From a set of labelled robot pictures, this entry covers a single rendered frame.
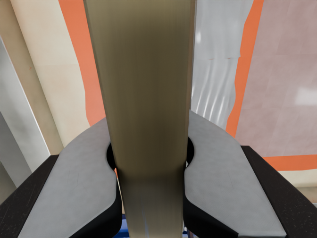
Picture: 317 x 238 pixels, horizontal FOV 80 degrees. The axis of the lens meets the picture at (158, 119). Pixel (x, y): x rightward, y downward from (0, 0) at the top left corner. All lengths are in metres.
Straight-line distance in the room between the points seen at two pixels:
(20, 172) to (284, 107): 1.94
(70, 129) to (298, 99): 0.33
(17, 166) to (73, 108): 1.72
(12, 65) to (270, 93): 0.32
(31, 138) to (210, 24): 0.26
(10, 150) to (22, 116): 1.61
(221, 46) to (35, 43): 0.22
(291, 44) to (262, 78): 0.05
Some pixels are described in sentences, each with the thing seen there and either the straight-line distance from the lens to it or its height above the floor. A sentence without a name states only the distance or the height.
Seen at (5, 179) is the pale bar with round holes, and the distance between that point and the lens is 0.36.
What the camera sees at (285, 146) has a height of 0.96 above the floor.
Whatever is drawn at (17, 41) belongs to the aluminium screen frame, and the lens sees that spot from 0.27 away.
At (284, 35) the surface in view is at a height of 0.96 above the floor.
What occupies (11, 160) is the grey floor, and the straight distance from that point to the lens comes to 1.97.
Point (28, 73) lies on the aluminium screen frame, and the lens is 0.28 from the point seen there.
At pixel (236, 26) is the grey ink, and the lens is 0.26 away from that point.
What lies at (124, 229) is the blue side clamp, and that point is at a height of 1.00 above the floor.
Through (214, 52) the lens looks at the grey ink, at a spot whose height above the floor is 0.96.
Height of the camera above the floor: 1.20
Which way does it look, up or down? 59 degrees down
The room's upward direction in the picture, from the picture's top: 176 degrees clockwise
